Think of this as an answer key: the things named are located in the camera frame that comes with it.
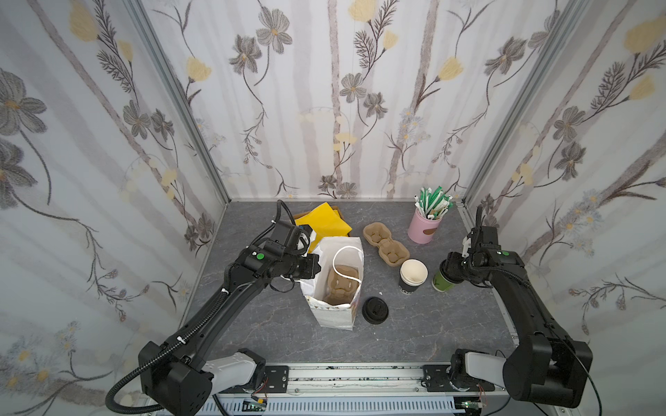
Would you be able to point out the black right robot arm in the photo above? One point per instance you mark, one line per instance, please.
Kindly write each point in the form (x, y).
(547, 367)

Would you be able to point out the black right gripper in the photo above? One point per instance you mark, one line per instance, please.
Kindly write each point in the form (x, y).
(457, 270)

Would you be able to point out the black paper cup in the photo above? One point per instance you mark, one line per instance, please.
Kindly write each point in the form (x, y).
(413, 274)

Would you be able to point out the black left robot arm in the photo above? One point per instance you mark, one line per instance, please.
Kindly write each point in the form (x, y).
(172, 376)

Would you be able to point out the yellow paper napkins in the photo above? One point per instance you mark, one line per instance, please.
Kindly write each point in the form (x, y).
(325, 221)

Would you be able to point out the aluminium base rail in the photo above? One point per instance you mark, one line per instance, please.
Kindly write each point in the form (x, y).
(390, 388)

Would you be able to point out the single brown pulp carrier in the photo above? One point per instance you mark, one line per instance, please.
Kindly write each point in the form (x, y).
(341, 285)

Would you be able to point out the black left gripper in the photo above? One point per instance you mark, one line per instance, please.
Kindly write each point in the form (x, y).
(310, 266)

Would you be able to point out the brown pulp cup carrier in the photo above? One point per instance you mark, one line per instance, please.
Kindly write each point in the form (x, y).
(391, 251)

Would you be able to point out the black plastic cup lids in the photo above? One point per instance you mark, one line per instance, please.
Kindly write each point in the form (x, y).
(375, 310)

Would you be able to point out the green paper cup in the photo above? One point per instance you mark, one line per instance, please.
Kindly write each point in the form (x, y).
(443, 282)

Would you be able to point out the cartoon print paper bag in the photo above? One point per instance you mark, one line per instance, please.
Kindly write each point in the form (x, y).
(334, 252)

